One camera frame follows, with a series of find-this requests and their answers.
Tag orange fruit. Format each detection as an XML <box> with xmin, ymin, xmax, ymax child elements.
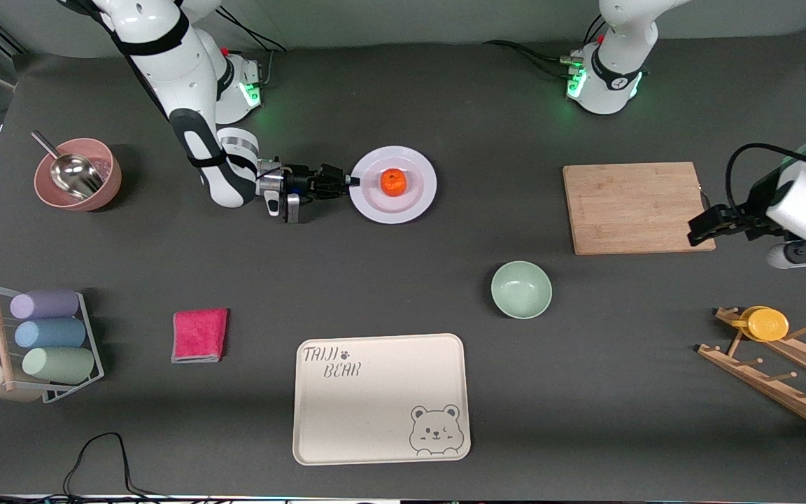
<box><xmin>380</xmin><ymin>168</ymin><xmax>409</xmax><ymax>197</ymax></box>

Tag pale lavender round plate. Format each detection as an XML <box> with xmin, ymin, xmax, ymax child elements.
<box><xmin>348</xmin><ymin>146</ymin><xmax>438</xmax><ymax>225</ymax></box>

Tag wooden cutting board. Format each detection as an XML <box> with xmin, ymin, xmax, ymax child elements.
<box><xmin>563</xmin><ymin>162</ymin><xmax>717</xmax><ymax>256</ymax></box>

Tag yellow cup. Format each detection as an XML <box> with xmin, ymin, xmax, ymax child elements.
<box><xmin>730</xmin><ymin>306</ymin><xmax>790</xmax><ymax>342</ymax></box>

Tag wooden peg drying rack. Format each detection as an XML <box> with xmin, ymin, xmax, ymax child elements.
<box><xmin>697</xmin><ymin>307</ymin><xmax>806</xmax><ymax>442</ymax></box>

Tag pink folded cloth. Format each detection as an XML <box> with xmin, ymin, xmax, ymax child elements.
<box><xmin>171</xmin><ymin>309</ymin><xmax>229</xmax><ymax>364</ymax></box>

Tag pink bowl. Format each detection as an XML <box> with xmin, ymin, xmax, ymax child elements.
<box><xmin>34</xmin><ymin>138</ymin><xmax>123</xmax><ymax>212</ymax></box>

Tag light green bowl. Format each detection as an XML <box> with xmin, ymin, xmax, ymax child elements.
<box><xmin>491</xmin><ymin>260</ymin><xmax>553</xmax><ymax>320</ymax></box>

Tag metal scoop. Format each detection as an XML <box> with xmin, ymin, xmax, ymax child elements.
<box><xmin>31</xmin><ymin>131</ymin><xmax>105</xmax><ymax>202</ymax></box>

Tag beige bear print tray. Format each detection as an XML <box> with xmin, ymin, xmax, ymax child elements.
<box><xmin>292</xmin><ymin>333</ymin><xmax>472</xmax><ymax>466</ymax></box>

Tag purple cup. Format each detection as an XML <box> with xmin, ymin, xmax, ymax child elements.
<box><xmin>10</xmin><ymin>289</ymin><xmax>80</xmax><ymax>320</ymax></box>

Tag blue cup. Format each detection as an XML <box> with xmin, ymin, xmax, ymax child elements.
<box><xmin>14</xmin><ymin>318</ymin><xmax>87</xmax><ymax>349</ymax></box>

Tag green cup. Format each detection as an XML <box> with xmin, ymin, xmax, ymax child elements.
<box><xmin>22</xmin><ymin>347</ymin><xmax>95</xmax><ymax>385</ymax></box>

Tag black right arm base cables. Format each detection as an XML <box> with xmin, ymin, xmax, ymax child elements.
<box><xmin>214</xmin><ymin>6</ymin><xmax>288</xmax><ymax>92</ymax></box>

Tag black arm base cables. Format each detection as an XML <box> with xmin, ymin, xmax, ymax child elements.
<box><xmin>483</xmin><ymin>15</ymin><xmax>610</xmax><ymax>79</ymax></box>
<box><xmin>214</xmin><ymin>6</ymin><xmax>288</xmax><ymax>92</ymax></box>

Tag black left arm base cables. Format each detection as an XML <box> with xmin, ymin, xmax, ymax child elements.
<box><xmin>483</xmin><ymin>15</ymin><xmax>610</xmax><ymax>79</ymax></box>

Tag thin black floor cable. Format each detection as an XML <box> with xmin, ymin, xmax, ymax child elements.
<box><xmin>62</xmin><ymin>432</ymin><xmax>166</xmax><ymax>499</ymax></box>

